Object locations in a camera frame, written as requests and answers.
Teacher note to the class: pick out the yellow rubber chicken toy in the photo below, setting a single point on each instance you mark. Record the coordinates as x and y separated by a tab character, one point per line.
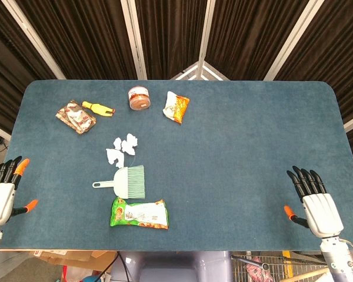
98	109

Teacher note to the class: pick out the dark brown curtain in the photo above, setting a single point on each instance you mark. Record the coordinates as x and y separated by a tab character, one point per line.
91	38

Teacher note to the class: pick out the green snack bag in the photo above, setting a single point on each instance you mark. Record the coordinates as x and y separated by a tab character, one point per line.
141	216

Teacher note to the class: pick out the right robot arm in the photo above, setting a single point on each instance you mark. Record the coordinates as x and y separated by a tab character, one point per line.
338	258

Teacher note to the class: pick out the white triangular frame brace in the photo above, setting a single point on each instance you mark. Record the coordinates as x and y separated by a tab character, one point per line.
200	72

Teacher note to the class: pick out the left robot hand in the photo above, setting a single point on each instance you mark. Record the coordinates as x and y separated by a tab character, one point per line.
0	199

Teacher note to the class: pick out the white frame post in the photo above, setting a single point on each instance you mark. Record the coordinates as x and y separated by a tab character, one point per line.
133	38
206	29
35	41
294	38

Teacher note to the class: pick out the brown cardboard box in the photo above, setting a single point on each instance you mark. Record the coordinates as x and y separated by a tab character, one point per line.
76	257

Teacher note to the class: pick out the wooden stick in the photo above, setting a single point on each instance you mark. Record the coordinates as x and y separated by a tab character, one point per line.
307	274

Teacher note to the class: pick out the small green hand broom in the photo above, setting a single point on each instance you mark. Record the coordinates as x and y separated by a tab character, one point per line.
126	183

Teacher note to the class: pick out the pink patterned cloth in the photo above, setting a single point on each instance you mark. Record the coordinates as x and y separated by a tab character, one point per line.
256	270

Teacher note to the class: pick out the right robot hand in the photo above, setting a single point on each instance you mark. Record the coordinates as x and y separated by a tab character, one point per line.
322	211

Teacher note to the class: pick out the orange white snack bag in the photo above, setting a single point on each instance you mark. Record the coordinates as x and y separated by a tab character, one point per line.
176	107

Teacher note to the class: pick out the blue felt table mat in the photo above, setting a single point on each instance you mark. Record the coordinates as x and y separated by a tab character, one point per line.
223	161

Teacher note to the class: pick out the brown foil snack packet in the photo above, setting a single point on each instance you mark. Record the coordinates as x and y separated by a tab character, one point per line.
76	117

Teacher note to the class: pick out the clear jar of rubber bands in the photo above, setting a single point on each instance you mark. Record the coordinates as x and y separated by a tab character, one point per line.
139	100

